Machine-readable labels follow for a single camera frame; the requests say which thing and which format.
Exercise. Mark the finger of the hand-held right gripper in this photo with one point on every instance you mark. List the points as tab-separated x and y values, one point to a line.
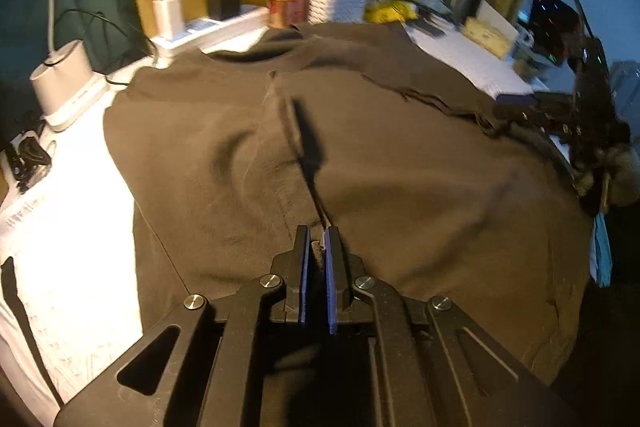
542	119

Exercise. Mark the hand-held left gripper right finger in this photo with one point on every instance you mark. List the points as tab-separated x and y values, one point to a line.
331	284

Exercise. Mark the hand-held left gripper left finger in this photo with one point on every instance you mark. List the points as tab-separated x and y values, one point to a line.
302	279

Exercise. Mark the brown printed t-shirt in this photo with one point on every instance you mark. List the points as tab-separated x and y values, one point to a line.
400	207

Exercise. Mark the computer monitor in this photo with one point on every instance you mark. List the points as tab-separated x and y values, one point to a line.
550	14

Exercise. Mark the yellow tissue box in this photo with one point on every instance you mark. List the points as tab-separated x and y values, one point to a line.
487	34

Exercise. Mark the dark smartphone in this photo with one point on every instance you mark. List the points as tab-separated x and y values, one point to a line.
430	29

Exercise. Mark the light blue cloth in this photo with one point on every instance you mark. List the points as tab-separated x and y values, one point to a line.
601	252

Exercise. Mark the yellow snack bag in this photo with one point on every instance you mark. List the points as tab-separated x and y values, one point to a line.
390	13

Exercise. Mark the white power strip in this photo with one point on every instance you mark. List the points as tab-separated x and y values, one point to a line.
220	29

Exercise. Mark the red gold can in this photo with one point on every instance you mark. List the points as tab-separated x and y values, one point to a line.
286	9

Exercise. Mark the white charger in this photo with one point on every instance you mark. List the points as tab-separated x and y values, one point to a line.
167	17

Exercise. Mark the white desk lamp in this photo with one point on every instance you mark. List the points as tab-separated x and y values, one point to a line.
62	74

